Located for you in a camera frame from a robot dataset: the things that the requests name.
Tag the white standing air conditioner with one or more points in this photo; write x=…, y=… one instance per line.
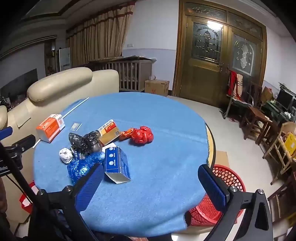
x=64, y=59

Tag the orange wrapper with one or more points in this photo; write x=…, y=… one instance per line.
x=126, y=134

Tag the red plastic basket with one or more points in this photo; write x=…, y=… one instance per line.
x=229, y=178

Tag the white paper ball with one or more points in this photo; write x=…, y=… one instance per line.
x=66, y=155

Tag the wooden double door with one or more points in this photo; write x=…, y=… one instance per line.
x=201, y=76

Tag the small brown cardboard box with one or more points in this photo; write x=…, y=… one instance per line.
x=267, y=93

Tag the thin white stick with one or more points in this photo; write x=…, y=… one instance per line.
x=76, y=107

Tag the black computer monitor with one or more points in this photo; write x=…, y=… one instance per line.
x=284, y=98

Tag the dark wooden armchair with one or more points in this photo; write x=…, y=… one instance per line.
x=255, y=92

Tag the red shopping bag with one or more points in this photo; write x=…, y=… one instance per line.
x=25, y=204

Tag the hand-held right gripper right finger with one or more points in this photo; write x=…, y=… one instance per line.
x=212, y=187

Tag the beige curtain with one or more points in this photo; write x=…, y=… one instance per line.
x=104, y=39

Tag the round wooden table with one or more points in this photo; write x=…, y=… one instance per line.
x=211, y=143

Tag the blue plastic bag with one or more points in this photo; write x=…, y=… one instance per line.
x=78, y=168

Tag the small printed clear packet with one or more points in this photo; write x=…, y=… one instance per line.
x=76, y=127

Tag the black plastic bag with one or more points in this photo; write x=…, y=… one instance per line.
x=89, y=141

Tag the orange and white box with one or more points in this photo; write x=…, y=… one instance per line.
x=49, y=127

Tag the beige leather sofa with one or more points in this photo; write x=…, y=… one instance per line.
x=69, y=88

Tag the yellow and red box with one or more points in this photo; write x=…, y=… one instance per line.
x=108, y=133

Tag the dark display cabinet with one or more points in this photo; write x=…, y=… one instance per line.
x=49, y=58

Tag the red plastic bag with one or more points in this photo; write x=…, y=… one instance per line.
x=142, y=136

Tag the blue and white box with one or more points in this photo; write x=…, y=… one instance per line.
x=115, y=162

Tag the red striped cloth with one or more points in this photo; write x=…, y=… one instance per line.
x=233, y=83

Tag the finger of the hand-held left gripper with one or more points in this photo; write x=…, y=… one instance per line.
x=24, y=142
x=5, y=133

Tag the round table, blue cloth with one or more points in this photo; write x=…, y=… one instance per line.
x=150, y=139

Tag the glass computer desk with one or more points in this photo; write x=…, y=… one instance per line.
x=275, y=111

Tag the yellow carton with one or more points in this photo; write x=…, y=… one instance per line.
x=291, y=148

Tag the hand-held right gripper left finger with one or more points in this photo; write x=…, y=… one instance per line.
x=89, y=186

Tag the brown wooden stool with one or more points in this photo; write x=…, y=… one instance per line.
x=271, y=126
x=256, y=113

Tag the wooden baby crib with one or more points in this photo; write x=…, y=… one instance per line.
x=134, y=74

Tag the dark wooden stool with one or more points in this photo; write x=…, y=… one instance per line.
x=285, y=199

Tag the black television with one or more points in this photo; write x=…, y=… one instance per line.
x=18, y=83

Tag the metal frame chair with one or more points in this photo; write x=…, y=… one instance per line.
x=240, y=103

